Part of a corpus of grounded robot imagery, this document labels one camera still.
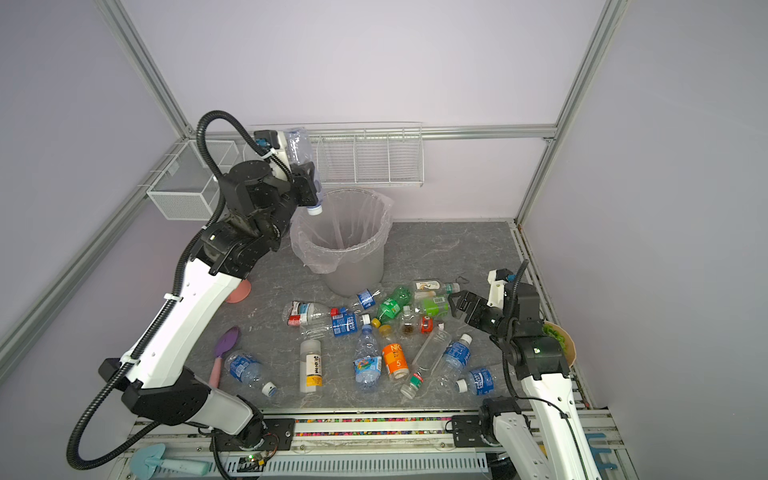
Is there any clear blue tinted bottle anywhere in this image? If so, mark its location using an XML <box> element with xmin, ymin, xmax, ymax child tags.
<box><xmin>285</xmin><ymin>127</ymin><xmax>324</xmax><ymax>216</ymax></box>

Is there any small red cap bottle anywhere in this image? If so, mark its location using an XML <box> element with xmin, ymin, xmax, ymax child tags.
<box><xmin>418</xmin><ymin>316</ymin><xmax>434</xmax><ymax>334</ymax></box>

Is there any pocari sweat bottle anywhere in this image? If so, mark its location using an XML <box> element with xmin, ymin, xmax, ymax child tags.
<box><xmin>301</xmin><ymin>310</ymin><xmax>365</xmax><ymax>340</ymax></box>
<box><xmin>225</xmin><ymin>350</ymin><xmax>279</xmax><ymax>398</ymax></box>

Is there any white milky bottle yellow label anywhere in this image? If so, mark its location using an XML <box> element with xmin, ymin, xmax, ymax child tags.
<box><xmin>299</xmin><ymin>339</ymin><xmax>323</xmax><ymax>394</ymax></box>

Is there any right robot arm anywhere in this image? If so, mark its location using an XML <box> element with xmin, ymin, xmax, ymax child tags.
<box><xmin>448</xmin><ymin>261</ymin><xmax>601</xmax><ymax>479</ymax></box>

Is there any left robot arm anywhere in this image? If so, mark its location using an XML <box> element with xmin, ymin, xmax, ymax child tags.
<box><xmin>66</xmin><ymin>110</ymin><xmax>322</xmax><ymax>470</ymax></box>

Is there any clear plastic bin liner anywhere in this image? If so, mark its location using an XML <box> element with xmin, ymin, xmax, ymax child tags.
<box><xmin>290</xmin><ymin>188</ymin><xmax>394</xmax><ymax>275</ymax></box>

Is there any grey mesh waste bin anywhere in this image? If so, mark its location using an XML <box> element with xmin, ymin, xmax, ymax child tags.
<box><xmin>298</xmin><ymin>188</ymin><xmax>387</xmax><ymax>298</ymax></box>

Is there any potted green plant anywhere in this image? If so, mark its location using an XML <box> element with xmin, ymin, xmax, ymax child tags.
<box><xmin>543</xmin><ymin>321</ymin><xmax>577</xmax><ymax>368</ymax></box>

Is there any lime green label bottle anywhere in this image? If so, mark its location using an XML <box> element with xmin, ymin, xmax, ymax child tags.
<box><xmin>415</xmin><ymin>296</ymin><xmax>451</xmax><ymax>318</ymax></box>

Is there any bird label tea bottle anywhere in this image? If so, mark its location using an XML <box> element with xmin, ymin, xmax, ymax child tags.
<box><xmin>412</xmin><ymin>279</ymin><xmax>461</xmax><ymax>298</ymax></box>

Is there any blue label bottle right front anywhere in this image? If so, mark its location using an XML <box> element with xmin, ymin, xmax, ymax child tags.
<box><xmin>455</xmin><ymin>363</ymin><xmax>506</xmax><ymax>396</ymax></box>

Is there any tall clear bottle green-red cap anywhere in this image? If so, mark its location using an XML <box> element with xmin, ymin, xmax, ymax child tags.
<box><xmin>401</xmin><ymin>322</ymin><xmax>451</xmax><ymax>400</ymax></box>

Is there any small white mesh basket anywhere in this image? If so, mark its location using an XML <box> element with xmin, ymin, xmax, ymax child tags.
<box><xmin>147</xmin><ymin>140</ymin><xmax>219</xmax><ymax>221</ymax></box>

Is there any green Sprite bottle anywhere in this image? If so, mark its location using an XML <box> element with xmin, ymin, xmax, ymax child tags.
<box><xmin>371</xmin><ymin>285</ymin><xmax>413</xmax><ymax>328</ymax></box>

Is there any pink watering can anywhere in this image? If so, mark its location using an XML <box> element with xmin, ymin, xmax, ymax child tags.
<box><xmin>226</xmin><ymin>279</ymin><xmax>252</xmax><ymax>304</ymax></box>

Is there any orange NFC juice bottle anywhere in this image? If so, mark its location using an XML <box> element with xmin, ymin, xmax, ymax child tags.
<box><xmin>379</xmin><ymin>324</ymin><xmax>409</xmax><ymax>380</ymax></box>

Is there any small crushed blue bottle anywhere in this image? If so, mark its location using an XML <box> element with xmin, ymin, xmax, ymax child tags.
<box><xmin>352</xmin><ymin>288</ymin><xmax>383</xmax><ymax>311</ymax></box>

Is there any red label clear bottle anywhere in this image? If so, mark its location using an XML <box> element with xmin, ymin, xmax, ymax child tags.
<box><xmin>282</xmin><ymin>301</ymin><xmax>331</xmax><ymax>327</ymax></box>

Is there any blue cartoon label water bottle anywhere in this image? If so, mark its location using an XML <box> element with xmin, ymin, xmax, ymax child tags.
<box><xmin>353</xmin><ymin>325</ymin><xmax>382</xmax><ymax>391</ymax></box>

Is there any blue yellow toy rake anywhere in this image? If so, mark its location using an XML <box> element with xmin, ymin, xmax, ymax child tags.
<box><xmin>586</xmin><ymin>433</ymin><xmax>618</xmax><ymax>471</ymax></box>

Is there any teal toy shovel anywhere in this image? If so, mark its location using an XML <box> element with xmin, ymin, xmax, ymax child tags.
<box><xmin>129</xmin><ymin>443</ymin><xmax>211</xmax><ymax>480</ymax></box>

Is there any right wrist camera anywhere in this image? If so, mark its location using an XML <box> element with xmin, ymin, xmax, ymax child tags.
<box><xmin>487</xmin><ymin>268</ymin><xmax>512</xmax><ymax>309</ymax></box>

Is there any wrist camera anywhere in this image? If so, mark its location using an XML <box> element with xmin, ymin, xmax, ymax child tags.
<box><xmin>253</xmin><ymin>130</ymin><xmax>290</xmax><ymax>176</ymax></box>
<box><xmin>487</xmin><ymin>268</ymin><xmax>512</xmax><ymax>309</ymax></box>

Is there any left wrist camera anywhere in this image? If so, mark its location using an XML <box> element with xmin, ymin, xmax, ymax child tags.
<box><xmin>253</xmin><ymin>130</ymin><xmax>290</xmax><ymax>176</ymax></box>

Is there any long white wire shelf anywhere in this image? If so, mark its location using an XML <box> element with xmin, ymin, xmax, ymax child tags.
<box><xmin>242</xmin><ymin>122</ymin><xmax>425</xmax><ymax>188</ymax></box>

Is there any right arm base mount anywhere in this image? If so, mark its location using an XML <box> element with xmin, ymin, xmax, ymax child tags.
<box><xmin>449</xmin><ymin>413</ymin><xmax>498</xmax><ymax>448</ymax></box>

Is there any purple spoon pink handle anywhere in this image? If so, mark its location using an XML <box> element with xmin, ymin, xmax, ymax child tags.
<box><xmin>209</xmin><ymin>326</ymin><xmax>240</xmax><ymax>388</ymax></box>

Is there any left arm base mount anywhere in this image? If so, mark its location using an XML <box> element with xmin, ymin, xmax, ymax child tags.
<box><xmin>213</xmin><ymin>417</ymin><xmax>296</xmax><ymax>452</ymax></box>

